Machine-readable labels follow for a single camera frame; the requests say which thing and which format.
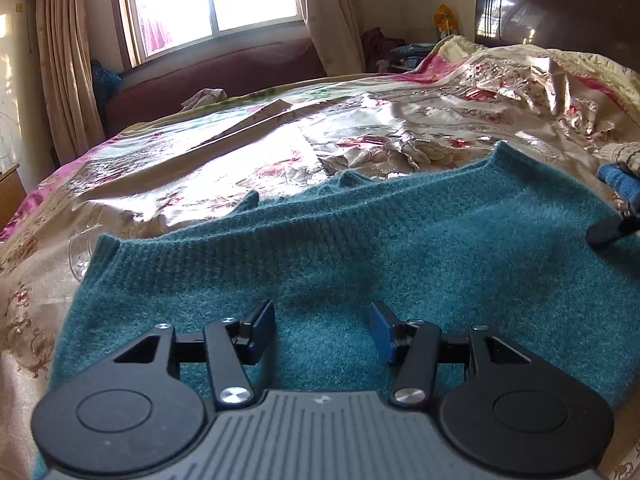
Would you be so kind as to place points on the maroon upholstered bench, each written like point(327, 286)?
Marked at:
point(200, 70)

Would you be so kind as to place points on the beige curtain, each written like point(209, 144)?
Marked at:
point(65, 60)
point(332, 15)

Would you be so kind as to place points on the floral satin bedspread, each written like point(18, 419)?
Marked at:
point(250, 150)

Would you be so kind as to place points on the blue folded fabric pile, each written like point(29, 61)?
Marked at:
point(412, 54)

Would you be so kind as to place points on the dark red cloth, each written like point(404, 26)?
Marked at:
point(380, 47)

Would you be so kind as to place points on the dark wooden headboard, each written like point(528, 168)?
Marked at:
point(550, 10)

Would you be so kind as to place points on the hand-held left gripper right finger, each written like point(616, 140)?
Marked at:
point(382, 335)

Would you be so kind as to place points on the beige crumpled cloth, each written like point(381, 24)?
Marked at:
point(205, 99)

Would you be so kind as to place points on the blue plastic bag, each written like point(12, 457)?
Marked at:
point(104, 82)

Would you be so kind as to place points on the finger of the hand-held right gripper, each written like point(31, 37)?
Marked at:
point(607, 230)

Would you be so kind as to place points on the brown checked folded cloth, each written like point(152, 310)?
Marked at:
point(627, 157)

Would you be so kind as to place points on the wooden desk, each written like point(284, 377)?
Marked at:
point(10, 195)

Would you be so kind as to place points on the blue folded cloth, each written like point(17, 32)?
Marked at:
point(617, 180)

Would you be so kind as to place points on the teal knitted sweater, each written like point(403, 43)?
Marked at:
point(350, 260)

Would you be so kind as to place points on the white electric fan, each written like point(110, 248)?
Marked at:
point(7, 145)

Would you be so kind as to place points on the pink hanging cloth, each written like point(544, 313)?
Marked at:
point(157, 30)

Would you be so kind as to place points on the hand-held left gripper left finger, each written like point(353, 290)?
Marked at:
point(262, 332)

